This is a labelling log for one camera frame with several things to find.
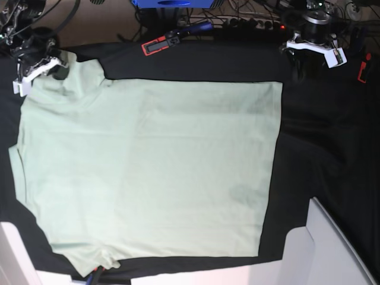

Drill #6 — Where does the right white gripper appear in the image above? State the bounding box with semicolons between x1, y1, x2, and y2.
12;56;69;97

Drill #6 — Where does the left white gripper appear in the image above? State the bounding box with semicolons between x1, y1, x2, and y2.
280;32;347;84

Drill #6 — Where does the light green T-shirt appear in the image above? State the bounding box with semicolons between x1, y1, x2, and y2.
9;53;283;276

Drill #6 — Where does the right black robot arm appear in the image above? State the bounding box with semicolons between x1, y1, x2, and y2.
1;1;81;97

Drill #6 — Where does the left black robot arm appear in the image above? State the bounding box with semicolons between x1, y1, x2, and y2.
280;1;350;85

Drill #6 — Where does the orange black clamp top right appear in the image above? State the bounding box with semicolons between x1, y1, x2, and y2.
350;27;373;85

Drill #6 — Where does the orange black clamp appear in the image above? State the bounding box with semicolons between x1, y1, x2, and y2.
350;27;373;85
141;21;213;56

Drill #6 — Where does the white power strip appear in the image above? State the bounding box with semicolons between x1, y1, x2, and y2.
184;15;286;31

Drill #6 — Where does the blue plastic box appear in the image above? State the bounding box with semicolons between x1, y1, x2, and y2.
131;0;219;8

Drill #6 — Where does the orange black clamp top centre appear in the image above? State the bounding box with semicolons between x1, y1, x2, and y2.
141;21;213;56

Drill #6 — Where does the white foam board left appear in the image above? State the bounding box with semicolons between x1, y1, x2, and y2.
1;222;73;285

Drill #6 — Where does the orange blue clamp bottom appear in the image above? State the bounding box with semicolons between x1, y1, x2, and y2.
85;266;105;285

